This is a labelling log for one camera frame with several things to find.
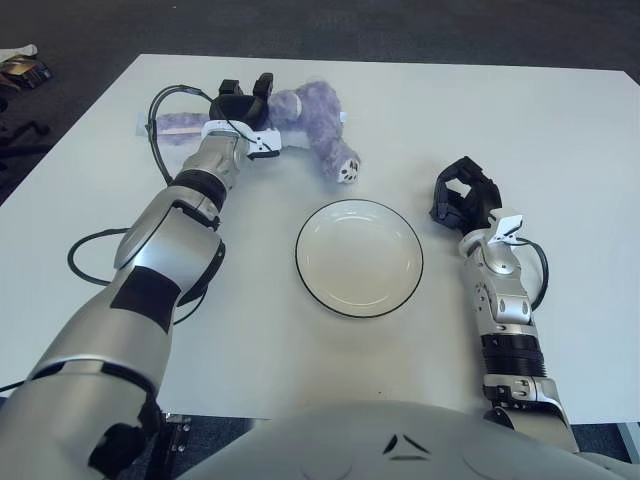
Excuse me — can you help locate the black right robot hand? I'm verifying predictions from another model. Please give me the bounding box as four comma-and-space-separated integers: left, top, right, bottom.
428, 155, 503, 235

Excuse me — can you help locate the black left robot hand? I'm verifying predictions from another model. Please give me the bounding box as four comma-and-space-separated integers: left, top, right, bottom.
207, 72, 281, 161

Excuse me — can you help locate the purple plush bunny doll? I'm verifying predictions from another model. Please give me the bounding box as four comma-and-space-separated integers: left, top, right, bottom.
134, 79, 362, 185

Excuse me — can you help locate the white plate black rim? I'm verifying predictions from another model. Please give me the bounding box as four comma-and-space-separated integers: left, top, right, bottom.
294, 199, 425, 320

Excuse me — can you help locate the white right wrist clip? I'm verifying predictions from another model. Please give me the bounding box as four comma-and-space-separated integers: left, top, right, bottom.
487, 213, 525, 246

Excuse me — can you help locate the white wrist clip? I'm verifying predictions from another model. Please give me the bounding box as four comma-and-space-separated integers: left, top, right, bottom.
244, 128, 284, 157
487, 213, 525, 246

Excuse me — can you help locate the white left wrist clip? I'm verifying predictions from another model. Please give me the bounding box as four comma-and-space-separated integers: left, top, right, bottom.
244, 128, 284, 157

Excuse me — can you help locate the dark box on floor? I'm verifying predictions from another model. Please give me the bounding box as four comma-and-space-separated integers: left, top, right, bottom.
0, 57, 53, 90

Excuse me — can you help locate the black chair base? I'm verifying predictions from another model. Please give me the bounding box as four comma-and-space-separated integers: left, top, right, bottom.
0, 99, 50, 161

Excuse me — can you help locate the white object on floor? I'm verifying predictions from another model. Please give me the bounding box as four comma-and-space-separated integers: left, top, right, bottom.
0, 43, 39, 59

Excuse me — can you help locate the grey robot torso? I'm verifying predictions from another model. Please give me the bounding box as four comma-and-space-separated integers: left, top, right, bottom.
174, 399, 640, 480

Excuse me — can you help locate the grey table leg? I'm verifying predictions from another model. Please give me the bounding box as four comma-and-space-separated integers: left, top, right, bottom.
617, 422, 640, 456

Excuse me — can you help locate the black metal table bracket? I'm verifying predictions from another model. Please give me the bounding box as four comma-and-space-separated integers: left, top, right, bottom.
159, 412, 192, 480

